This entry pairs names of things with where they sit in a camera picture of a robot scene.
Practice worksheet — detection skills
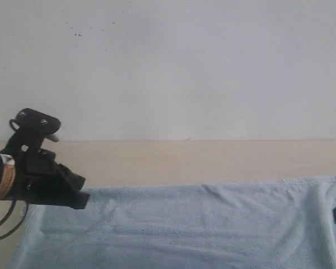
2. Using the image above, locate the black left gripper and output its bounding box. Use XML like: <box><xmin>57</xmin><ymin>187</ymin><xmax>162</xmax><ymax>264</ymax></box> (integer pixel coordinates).
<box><xmin>12</xmin><ymin>151</ymin><xmax>90</xmax><ymax>210</ymax></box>

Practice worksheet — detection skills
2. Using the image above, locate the light blue fluffy towel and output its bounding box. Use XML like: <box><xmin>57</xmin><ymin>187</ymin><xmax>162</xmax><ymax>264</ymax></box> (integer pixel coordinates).
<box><xmin>8</xmin><ymin>176</ymin><xmax>336</xmax><ymax>268</ymax></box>

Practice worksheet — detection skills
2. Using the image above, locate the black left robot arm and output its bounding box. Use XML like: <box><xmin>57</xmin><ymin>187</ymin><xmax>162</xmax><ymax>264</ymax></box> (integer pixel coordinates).
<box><xmin>0</xmin><ymin>150</ymin><xmax>90</xmax><ymax>210</ymax></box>

